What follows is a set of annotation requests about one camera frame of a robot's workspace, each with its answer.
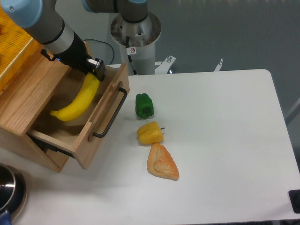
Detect yellow plastic mesh basket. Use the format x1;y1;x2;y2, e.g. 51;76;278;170
0;10;39;90

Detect green bell pepper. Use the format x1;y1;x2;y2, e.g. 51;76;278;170
135;93;155;119

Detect metal pot with lid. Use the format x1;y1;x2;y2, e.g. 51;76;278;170
0;163;28;223

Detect yellow banana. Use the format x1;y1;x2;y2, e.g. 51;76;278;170
50;73;100;121

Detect triangular bread pastry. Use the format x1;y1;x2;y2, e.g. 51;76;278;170
147;143;179;181

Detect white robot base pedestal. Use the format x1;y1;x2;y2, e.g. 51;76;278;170
111;12;161;75

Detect open wooden top drawer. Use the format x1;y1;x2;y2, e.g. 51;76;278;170
30;64;130;169

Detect wooden drawer cabinet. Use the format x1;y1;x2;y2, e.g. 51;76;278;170
0;40;85;172

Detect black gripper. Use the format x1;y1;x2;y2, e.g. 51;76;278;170
40;33;105;82

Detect white metal table bracket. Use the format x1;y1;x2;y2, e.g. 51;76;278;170
155;55;176;75

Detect black metal drawer handle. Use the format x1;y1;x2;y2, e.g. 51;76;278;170
93;87;128;138

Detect black cable behind cabinet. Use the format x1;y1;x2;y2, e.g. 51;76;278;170
83;38;115;65

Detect yellow bell pepper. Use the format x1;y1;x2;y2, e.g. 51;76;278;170
136;121;164;145

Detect blue object bottom left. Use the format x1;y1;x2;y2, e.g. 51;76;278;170
0;210;12;225

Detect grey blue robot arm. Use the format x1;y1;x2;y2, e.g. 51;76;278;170
0;0;148;81

